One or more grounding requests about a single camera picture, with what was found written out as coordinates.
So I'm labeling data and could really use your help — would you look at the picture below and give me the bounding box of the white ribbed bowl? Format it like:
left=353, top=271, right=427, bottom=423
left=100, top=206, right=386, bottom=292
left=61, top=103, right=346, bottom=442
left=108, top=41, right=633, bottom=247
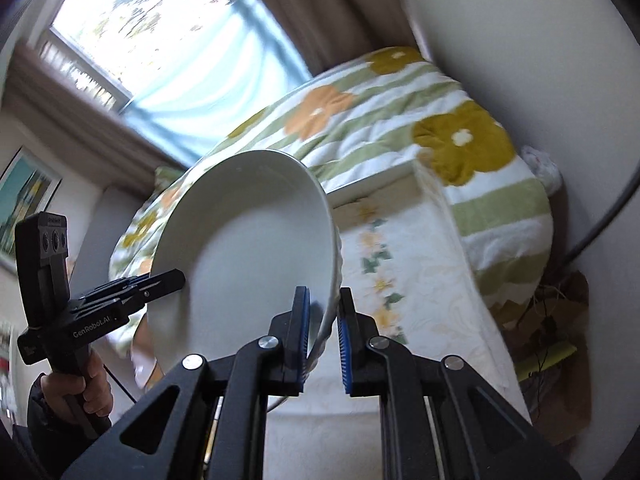
left=149, top=149, right=345, bottom=413

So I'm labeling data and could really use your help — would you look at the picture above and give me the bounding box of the framed wall picture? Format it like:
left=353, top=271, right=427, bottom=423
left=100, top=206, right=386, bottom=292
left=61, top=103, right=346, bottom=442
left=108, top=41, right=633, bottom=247
left=0, top=146, right=63, bottom=273

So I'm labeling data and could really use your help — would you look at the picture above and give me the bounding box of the white plastic bag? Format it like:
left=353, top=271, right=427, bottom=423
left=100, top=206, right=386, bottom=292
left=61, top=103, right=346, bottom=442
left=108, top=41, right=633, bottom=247
left=520, top=145, right=563, bottom=196

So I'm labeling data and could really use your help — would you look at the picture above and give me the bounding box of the black cable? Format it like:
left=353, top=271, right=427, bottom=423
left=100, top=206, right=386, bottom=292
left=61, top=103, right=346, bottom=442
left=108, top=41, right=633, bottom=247
left=560, top=155, right=640, bottom=266

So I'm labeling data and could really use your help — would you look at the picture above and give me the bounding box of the brown paper bag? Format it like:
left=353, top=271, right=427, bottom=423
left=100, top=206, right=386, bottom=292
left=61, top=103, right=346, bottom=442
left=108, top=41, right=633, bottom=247
left=492, top=270, right=593, bottom=446

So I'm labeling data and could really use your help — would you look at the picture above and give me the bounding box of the table with floral tablecloth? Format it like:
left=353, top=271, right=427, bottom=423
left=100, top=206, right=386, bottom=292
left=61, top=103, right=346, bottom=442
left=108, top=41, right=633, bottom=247
left=132, top=165, right=533, bottom=480

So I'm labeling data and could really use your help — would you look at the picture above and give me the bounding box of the green paper slip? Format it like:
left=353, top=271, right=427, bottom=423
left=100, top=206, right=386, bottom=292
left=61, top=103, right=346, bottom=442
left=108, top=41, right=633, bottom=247
left=515, top=342, right=578, bottom=381

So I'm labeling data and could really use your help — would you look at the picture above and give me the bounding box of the light blue curtain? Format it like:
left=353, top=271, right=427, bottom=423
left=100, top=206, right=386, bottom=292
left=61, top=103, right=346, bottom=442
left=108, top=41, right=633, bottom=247
left=120, top=0, right=316, bottom=171

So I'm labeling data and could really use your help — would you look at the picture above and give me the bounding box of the grey padded headboard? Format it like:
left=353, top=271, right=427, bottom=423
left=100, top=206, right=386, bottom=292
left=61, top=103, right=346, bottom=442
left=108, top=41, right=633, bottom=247
left=92, top=185, right=151, bottom=281

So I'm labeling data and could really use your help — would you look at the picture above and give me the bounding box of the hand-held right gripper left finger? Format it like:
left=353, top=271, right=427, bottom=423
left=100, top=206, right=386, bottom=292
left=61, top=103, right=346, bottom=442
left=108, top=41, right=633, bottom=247
left=60, top=286, right=313, bottom=480

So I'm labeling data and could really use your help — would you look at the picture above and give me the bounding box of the person's left hand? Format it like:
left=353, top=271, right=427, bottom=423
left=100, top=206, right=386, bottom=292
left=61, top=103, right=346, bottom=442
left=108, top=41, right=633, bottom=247
left=41, top=349, right=115, bottom=423

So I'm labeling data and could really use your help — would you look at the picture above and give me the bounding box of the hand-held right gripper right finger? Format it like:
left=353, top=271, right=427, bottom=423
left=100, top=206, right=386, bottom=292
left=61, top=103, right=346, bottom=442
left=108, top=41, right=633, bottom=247
left=336, top=287, right=583, bottom=480

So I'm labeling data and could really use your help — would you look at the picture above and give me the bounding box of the brown pleated curtain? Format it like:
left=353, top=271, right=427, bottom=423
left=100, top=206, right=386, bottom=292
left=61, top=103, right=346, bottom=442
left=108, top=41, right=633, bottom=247
left=235, top=0, right=426, bottom=81
left=0, top=42, right=196, bottom=171

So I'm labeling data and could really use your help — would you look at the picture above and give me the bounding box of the window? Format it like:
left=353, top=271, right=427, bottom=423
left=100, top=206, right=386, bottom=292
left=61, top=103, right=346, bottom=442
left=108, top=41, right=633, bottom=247
left=37, top=0, right=241, bottom=111

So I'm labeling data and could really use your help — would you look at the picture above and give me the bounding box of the green striped floral blanket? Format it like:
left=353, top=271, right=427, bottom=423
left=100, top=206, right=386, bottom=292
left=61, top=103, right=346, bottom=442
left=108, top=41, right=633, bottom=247
left=110, top=46, right=553, bottom=361

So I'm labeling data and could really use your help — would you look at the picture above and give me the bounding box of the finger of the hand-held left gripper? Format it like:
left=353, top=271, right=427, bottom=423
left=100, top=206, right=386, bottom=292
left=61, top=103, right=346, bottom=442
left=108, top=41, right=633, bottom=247
left=75, top=269, right=187, bottom=318

